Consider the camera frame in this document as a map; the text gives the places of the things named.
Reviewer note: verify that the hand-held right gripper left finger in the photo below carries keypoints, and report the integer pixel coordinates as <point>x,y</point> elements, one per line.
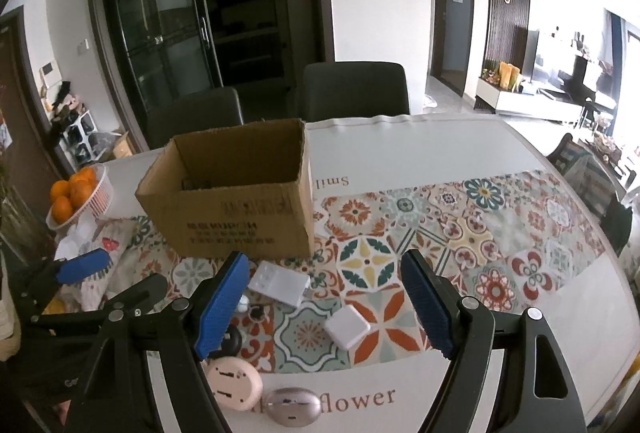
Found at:
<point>220,308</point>

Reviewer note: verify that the dark glass sliding door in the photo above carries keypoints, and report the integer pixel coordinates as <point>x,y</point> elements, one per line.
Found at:
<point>150,13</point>

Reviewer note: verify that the white wall intercom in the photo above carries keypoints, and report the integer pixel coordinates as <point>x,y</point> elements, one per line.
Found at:
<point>49,74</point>

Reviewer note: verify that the clear plastic case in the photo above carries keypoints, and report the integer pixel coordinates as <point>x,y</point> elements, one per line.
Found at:
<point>277,283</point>

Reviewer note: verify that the white square box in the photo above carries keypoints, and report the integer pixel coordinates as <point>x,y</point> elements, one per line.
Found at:
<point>347,327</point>

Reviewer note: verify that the white fruit basket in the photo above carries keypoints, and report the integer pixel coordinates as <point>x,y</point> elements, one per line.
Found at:
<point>97,200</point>

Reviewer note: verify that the small white blue object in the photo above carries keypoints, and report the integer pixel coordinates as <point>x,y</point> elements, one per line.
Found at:
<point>243,304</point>

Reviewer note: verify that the dining chair with cushion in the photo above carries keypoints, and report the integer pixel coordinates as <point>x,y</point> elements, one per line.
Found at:
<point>585,173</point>

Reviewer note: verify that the black round object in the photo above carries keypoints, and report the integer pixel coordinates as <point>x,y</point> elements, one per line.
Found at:
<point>229,344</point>

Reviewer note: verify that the small cardboard box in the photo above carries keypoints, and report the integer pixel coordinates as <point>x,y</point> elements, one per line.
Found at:
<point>122,145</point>

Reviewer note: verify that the brown wooden door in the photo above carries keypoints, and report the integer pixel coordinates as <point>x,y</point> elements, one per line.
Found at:
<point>20,113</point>

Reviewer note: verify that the pink round device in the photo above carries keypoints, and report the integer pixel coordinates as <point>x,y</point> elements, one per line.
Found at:
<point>235,383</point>

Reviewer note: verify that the silver oval device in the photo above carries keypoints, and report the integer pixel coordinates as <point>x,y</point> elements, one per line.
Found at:
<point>292,405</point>

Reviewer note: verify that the brown cardboard box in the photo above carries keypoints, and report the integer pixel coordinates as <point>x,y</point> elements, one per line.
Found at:
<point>240,223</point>

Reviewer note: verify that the dark dining chair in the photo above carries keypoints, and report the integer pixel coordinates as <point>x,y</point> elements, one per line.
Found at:
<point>200,113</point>
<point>355,88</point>

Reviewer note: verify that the patterned table cover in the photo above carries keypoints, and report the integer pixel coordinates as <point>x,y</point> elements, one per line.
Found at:
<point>500,233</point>

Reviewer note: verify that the white crumpled paper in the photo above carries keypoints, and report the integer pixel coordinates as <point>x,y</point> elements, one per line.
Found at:
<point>80,235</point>

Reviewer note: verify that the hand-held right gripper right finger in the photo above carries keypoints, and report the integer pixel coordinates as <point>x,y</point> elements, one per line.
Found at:
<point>425,308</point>

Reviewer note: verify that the yellow decor item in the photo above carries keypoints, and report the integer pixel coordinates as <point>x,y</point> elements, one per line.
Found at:
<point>510,75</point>

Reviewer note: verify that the orange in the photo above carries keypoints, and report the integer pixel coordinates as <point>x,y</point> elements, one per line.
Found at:
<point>62,209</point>
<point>60,189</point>
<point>81,197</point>
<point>82,176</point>

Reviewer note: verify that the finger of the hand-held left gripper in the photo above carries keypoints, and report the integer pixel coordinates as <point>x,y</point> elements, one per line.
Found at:
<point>82,265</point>
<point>137,295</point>

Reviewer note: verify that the dark room door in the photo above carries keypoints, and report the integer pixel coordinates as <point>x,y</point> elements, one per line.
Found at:
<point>457,13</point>

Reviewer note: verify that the white shoe rack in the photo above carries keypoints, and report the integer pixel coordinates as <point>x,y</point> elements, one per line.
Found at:
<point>80,133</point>

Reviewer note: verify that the white low cabinet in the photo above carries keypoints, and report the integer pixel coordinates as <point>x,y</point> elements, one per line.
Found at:
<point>520,100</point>

